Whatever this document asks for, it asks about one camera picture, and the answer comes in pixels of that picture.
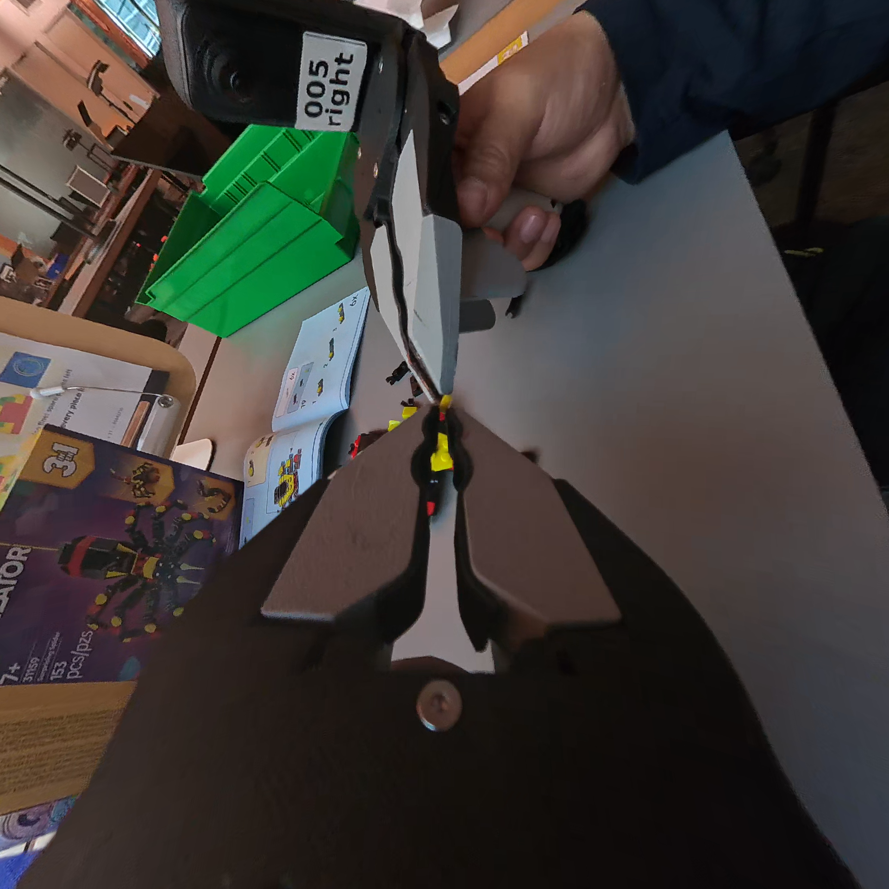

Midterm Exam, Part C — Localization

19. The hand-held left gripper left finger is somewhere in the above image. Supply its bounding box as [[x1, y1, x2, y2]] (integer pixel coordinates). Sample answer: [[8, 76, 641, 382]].
[[260, 406, 435, 661]]

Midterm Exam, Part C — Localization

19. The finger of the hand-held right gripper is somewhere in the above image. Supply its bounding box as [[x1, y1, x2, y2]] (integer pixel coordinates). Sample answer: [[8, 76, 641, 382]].
[[390, 131, 465, 400], [368, 208, 438, 402]]

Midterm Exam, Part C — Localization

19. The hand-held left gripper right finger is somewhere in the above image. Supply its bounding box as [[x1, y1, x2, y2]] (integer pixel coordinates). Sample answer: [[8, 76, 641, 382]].
[[444, 406, 622, 654]]

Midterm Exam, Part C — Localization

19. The black yellow lego leg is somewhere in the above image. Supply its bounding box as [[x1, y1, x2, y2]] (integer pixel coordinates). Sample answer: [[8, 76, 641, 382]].
[[426, 394, 457, 519]]

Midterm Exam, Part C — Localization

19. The person's right forearm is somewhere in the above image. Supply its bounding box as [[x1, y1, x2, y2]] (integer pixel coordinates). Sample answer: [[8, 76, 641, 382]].
[[576, 0, 889, 185]]

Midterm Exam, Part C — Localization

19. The yellow black lego spider body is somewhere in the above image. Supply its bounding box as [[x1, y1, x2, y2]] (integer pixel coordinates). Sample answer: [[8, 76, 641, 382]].
[[346, 406, 422, 464]]

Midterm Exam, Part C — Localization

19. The open lego instruction booklet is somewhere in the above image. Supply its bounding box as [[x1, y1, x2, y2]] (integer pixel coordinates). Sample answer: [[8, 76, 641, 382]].
[[239, 292, 372, 550]]

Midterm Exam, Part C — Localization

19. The purple lego set box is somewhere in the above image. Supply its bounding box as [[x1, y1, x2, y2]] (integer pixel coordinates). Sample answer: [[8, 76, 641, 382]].
[[0, 425, 245, 690]]

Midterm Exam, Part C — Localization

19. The person's right hand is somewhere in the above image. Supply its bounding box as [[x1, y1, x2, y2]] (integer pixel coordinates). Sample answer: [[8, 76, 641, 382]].
[[455, 10, 636, 272]]

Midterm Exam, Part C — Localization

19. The large green plastic bin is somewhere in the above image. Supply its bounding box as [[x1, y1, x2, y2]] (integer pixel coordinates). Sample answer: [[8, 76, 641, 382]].
[[135, 182, 361, 339]]

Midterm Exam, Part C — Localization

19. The light wooden side table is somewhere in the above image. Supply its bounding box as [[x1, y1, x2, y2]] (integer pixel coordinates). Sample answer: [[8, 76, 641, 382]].
[[0, 297, 200, 459]]

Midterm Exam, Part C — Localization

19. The printed white paper sheet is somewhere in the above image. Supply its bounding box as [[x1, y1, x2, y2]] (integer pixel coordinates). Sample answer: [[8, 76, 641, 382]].
[[0, 332, 172, 447]]

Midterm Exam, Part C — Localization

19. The colourful brick picture sheet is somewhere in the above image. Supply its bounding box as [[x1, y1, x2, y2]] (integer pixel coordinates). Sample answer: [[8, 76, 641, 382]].
[[0, 390, 44, 511]]

